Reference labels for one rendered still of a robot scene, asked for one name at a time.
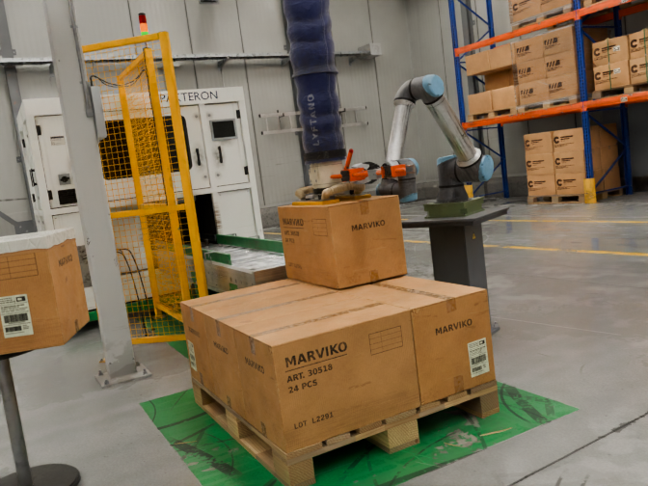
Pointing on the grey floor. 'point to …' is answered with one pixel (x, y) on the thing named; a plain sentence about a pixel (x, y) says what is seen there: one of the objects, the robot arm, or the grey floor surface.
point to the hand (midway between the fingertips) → (355, 175)
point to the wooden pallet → (259, 446)
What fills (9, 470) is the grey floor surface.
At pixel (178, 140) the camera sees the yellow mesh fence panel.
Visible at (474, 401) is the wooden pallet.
